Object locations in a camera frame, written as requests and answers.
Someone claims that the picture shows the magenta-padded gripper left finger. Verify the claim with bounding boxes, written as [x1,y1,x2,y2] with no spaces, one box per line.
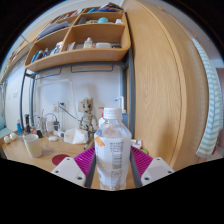
[50,146,98,190]

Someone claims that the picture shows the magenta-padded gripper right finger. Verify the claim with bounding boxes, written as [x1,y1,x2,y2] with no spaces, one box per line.
[129,145,175,188]

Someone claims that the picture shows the clear plastic water bottle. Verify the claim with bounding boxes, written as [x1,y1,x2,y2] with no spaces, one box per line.
[94,107,133,191]

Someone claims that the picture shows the flat round red coaster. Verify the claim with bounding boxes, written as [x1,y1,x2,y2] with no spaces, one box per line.
[51,153,72,166]

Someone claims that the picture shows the white tissue pack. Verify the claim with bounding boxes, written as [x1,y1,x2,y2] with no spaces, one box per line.
[63,127,89,145]

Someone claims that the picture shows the white cup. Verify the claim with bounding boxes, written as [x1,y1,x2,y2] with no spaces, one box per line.
[22,133,44,159]

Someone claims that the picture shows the white power strip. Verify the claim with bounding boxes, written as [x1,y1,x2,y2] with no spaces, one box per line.
[44,119,61,136]

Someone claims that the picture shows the tree-like toy figurine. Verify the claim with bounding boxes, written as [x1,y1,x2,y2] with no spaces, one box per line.
[78,97,99,139]

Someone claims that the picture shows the blue spray bottle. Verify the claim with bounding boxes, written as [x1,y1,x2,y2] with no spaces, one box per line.
[114,95,129,129]

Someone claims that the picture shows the black cylindrical device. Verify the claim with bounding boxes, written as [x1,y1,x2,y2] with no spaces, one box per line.
[23,113,32,134]

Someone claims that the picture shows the small blue bottle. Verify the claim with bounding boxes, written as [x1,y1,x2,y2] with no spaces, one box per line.
[16,119,23,136]

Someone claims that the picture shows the green white striped towel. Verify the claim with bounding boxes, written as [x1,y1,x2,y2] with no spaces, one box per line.
[190,36,224,159]

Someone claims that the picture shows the wooden shelf unit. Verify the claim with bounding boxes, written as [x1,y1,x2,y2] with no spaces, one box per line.
[24,2,132,73]

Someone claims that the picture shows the grey metal desk frame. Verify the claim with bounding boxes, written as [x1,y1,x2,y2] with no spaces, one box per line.
[19,49,136,138]

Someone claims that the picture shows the long wooden wall shelf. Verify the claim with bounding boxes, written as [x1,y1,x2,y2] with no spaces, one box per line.
[0,33,38,84]

